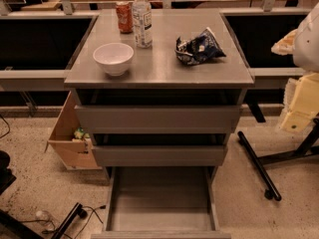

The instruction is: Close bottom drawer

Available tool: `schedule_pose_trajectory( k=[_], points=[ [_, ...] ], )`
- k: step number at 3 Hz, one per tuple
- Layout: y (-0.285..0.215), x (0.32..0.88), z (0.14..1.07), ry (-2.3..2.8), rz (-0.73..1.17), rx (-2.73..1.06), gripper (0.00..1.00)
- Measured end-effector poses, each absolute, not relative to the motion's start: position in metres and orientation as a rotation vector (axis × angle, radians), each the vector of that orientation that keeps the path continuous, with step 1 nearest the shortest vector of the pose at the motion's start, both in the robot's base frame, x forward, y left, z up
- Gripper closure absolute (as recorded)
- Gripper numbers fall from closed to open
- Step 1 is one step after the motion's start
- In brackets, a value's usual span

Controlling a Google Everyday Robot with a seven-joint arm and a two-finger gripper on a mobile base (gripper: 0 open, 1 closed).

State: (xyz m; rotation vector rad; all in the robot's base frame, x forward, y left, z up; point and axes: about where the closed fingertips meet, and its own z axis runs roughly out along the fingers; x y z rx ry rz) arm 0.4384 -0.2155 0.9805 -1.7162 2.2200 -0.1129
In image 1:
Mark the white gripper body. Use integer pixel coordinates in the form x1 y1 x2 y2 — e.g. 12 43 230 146
277 73 319 133

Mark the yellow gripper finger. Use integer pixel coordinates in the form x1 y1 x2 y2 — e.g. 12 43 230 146
271 29 297 56

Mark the grey bottom drawer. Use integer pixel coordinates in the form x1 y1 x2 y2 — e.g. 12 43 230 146
91 166 231 239

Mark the grey drawer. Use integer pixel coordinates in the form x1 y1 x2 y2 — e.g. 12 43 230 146
91 166 231 239
73 89 242 133
93 133 227 166

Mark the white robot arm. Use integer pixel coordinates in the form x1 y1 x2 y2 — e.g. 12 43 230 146
271 4 319 132

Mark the grey drawer cabinet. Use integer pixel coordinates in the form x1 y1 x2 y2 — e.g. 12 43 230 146
64 7 256 177

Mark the grey top drawer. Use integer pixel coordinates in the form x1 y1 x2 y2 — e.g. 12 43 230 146
73 89 242 133

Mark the grey middle drawer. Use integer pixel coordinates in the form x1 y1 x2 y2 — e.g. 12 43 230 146
93 133 227 166

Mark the black stand base right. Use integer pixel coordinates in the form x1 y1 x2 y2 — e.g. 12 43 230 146
237 119 319 201

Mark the blue crumpled chip bag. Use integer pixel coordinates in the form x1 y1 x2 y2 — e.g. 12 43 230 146
175 27 225 66

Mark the clear plastic water bottle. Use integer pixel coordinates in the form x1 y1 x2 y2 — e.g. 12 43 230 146
132 0 153 48

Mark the orange soda can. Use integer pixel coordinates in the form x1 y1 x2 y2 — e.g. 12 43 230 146
116 2 133 34

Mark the white bowl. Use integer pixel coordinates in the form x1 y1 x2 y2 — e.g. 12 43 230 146
93 43 135 76

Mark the green item in box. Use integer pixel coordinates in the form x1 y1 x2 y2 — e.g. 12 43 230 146
74 127 90 140

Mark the cardboard box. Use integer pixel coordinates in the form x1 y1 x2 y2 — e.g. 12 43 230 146
48 94 100 169

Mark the clear bottle on floor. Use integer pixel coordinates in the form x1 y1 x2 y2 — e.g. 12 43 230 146
36 210 55 232

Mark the black stand leg left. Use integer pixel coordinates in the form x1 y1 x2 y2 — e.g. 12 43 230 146
0 201 89 239

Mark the black cable on floor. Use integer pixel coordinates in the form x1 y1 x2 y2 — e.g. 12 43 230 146
20 204 108 236

